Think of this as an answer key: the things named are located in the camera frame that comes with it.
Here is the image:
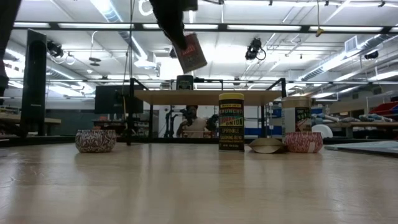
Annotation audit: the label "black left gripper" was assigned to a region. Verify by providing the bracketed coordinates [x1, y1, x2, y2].
[149, 0, 199, 50]

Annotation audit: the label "yellow-lidded crunchy onion shaker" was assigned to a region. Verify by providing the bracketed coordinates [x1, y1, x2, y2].
[218, 92, 245, 152]

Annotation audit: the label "red patterned candle tin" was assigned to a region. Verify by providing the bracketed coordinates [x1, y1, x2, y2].
[284, 131, 324, 154]

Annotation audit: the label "black upright column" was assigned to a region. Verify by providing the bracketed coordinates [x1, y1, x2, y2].
[20, 29, 47, 138]

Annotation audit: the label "yellow hanging pull cord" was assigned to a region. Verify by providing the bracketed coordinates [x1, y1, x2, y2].
[315, 0, 325, 38]

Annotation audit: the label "maroon patterned candle tin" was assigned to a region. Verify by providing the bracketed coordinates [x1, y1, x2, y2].
[74, 129, 118, 154]

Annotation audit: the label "wooden shelf with black frame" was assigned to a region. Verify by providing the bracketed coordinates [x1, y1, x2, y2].
[126, 77, 289, 146]

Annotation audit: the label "black monitor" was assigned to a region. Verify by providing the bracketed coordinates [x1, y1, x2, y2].
[95, 85, 144, 114]

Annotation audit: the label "long wooden workbench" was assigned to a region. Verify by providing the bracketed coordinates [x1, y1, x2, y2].
[325, 121, 398, 139]

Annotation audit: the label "black overhead beam with lights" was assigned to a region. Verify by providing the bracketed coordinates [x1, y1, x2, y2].
[12, 21, 398, 35]

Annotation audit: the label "wooden side table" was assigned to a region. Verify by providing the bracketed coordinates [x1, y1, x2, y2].
[0, 112, 62, 136]

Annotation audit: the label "white hanging ring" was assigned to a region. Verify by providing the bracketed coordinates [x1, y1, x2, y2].
[138, 0, 154, 17]

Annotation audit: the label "orange and brown spice pouch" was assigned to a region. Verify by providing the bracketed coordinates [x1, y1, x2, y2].
[248, 138, 289, 154]

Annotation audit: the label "red storage bin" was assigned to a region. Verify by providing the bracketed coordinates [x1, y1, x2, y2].
[368, 101, 398, 118]

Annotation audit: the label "black hanging camera with cable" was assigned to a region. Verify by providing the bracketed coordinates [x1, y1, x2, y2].
[244, 37, 267, 62]

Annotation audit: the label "tan-lidded cardboard seasoning canister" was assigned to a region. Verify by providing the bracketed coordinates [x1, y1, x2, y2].
[281, 96, 313, 134]

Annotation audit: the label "red-lidded smoked paprika tin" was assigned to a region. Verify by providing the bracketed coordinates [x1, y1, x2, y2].
[173, 33, 208, 75]

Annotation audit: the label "black device on column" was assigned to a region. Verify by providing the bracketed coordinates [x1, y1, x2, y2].
[46, 41, 65, 59]

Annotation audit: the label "blue storage bins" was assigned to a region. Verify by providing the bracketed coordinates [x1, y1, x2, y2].
[244, 107, 324, 137]

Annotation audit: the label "dark green black pepper tin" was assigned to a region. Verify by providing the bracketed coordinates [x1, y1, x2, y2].
[176, 75, 195, 91]

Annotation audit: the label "person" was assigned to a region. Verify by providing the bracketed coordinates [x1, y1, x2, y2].
[176, 105, 218, 139]

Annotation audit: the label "white trash can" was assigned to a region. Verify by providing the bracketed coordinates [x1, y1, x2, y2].
[310, 124, 333, 139]

